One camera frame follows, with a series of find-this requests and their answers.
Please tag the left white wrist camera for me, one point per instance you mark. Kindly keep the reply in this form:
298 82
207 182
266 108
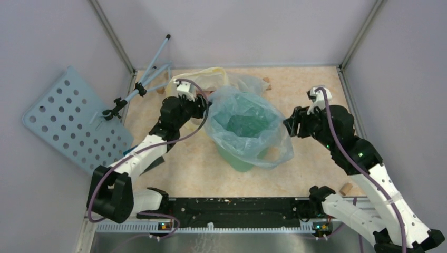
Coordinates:
185 89

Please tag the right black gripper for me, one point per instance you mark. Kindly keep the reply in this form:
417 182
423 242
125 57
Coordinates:
300 115

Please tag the light blue tripod stand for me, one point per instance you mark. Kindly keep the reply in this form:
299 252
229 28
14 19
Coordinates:
141 88

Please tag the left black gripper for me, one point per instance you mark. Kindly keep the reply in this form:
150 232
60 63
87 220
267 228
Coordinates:
200 111

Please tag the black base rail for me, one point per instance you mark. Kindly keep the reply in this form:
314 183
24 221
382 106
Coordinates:
276 212

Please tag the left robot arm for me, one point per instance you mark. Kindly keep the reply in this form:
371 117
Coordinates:
111 194

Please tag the blue clamp block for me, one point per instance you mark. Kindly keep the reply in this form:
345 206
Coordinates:
129 150

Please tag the light blue plastic bag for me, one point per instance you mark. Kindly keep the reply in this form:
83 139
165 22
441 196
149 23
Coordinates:
248 129

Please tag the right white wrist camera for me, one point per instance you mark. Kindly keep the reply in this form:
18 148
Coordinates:
318 95

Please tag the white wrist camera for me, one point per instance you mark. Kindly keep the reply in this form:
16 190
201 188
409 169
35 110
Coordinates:
318 95
185 89

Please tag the small wooden block near tripod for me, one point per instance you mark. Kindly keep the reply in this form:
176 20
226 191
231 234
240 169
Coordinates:
160 90

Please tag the wooden block near bin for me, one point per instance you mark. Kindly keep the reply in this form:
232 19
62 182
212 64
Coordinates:
267 80

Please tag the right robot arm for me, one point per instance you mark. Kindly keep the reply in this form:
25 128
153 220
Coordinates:
396 228

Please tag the light blue perforated board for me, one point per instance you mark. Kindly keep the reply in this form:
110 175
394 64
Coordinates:
69 118

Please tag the green plastic trash bin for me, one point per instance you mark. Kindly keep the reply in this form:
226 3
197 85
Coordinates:
241 139

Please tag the translucent white yellow trash bag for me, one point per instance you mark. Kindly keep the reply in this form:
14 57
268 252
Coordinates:
216 78

